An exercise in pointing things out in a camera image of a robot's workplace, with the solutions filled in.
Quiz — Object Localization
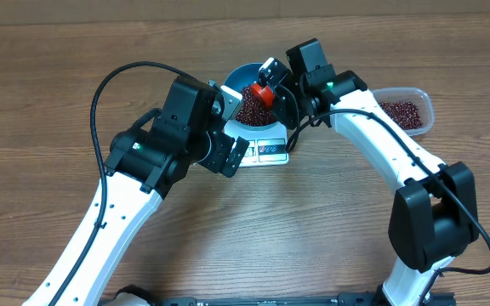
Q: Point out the clear plastic bean container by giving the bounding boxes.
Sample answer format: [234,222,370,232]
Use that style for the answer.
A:
[373,87,435,136]

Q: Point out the white digital kitchen scale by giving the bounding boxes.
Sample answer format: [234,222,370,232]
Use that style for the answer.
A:
[224,120,289,167]

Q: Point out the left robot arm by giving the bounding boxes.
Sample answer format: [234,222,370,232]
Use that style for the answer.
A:
[26,105,248,305]

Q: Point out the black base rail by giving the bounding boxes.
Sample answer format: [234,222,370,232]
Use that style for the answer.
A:
[151,291,457,306]

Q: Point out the blue metal bowl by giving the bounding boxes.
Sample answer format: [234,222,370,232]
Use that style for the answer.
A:
[222,62,291,132]

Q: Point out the red beans in bowl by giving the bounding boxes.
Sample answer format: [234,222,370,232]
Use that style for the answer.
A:
[236,85,276,127]

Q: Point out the red measuring scoop blue handle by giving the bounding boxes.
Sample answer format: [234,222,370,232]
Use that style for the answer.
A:
[251,83,275,109]

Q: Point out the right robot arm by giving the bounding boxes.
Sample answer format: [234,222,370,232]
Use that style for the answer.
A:
[259,38,480,305]

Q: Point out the red adzuki beans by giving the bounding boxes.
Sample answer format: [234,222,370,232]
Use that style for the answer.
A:
[379,101,423,130]

